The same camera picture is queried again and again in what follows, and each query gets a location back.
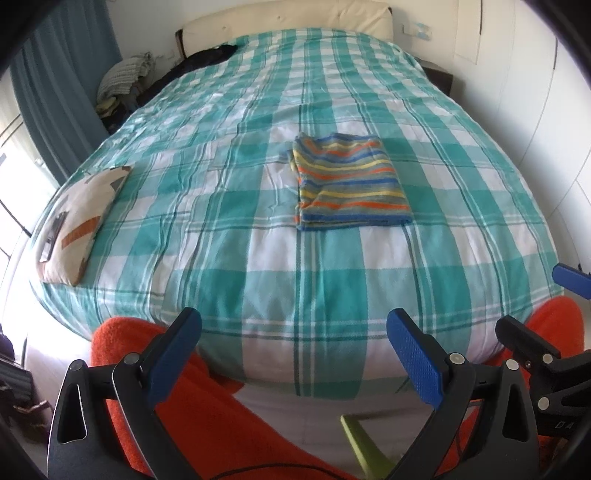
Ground window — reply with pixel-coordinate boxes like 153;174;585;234
0;74;62;259

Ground orange fleece pants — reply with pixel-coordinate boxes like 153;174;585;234
90;296;587;480

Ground dark clothing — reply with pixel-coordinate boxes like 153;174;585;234
139;44;239;107

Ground green plastic object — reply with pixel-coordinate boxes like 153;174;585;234
340;414;399;480

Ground blue curtain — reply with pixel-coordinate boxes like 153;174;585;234
10;0;124;184

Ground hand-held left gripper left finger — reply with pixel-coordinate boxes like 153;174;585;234
46;307;204;480

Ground white wardrobe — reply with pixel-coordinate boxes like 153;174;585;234
455;0;591;278

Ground white patterned pillow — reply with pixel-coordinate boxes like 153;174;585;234
38;165;134;286

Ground striped towel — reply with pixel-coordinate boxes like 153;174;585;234
288;132;413;232

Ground dark nightstand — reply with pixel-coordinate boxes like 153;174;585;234
418;62;455;96

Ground cream padded headboard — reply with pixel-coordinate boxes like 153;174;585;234
175;0;394;58

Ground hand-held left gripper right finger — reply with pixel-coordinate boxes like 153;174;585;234
385;308;541;480

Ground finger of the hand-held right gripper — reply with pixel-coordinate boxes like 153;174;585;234
495;315;562;376
553;263;591;301

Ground teal checked bedspread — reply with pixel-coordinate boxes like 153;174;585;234
28;28;565;398

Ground pile of grey striped clothes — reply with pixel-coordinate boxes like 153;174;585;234
96;52;155;116

